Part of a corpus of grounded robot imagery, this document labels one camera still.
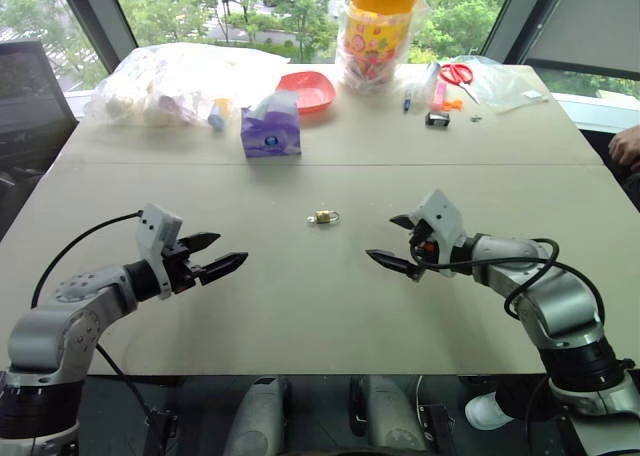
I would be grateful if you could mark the coral pink plastic bowl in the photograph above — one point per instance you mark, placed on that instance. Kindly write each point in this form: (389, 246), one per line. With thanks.
(310, 91)

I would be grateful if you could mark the small brass padlock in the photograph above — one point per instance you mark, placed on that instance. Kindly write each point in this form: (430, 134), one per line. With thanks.
(326, 217)

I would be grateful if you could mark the dark window panel frame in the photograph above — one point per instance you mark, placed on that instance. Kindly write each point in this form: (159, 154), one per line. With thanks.
(575, 21)

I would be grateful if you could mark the small clear bag with marker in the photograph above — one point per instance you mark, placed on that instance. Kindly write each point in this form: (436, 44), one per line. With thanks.
(422, 81)

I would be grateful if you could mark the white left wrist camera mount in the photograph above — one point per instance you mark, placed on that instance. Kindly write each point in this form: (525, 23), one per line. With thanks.
(155, 228)

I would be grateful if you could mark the black binder clip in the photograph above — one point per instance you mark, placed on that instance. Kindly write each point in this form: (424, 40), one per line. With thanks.
(437, 119)

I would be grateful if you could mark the white shoe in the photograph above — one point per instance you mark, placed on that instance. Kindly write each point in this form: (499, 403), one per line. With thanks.
(487, 412)

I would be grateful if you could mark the small orange plastic clip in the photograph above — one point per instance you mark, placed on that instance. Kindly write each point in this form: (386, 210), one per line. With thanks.
(452, 105)

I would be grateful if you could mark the blue and yellow tube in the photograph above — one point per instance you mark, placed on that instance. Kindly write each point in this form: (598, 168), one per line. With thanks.
(218, 116)

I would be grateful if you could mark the dark slanted window pillar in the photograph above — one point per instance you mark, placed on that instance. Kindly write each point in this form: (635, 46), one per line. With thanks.
(95, 16)

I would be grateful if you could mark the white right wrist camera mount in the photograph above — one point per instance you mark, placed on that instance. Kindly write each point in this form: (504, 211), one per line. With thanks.
(445, 216)

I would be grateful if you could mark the pink rectangular stick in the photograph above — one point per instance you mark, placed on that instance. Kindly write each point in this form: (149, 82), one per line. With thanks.
(439, 96)

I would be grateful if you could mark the black office chair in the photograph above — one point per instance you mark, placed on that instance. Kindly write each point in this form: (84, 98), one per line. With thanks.
(30, 106)

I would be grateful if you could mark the grey rounded robot leg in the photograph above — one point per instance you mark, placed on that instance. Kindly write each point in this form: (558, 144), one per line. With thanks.
(257, 416)
(387, 411)

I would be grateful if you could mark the purple tissue box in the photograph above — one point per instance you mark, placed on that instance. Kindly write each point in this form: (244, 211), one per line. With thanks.
(270, 133)

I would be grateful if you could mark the large clear bag of items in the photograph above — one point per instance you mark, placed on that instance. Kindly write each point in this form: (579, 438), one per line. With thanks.
(165, 83)

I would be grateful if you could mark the clear flat plastic bag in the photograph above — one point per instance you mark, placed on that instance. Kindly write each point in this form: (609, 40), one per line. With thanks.
(505, 88)

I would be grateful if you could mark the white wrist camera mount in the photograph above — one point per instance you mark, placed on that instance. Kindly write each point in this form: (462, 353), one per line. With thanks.
(445, 216)
(155, 228)

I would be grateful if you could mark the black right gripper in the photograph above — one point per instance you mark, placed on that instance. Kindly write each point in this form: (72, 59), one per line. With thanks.
(425, 251)

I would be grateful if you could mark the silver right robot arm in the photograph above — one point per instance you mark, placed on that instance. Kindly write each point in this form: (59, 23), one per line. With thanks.
(555, 306)

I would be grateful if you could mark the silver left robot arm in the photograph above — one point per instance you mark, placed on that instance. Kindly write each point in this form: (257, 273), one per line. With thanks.
(50, 331)

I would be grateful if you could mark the bystander bare hand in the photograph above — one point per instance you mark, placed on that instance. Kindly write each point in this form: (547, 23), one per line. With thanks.
(629, 148)

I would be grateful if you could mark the blue pen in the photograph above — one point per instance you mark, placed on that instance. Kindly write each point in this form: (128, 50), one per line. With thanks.
(408, 101)

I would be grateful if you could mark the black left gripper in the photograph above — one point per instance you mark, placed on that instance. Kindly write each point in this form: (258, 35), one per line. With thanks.
(180, 271)

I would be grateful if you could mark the colourful jar with orange lid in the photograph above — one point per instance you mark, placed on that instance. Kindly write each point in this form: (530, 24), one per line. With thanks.
(375, 31)

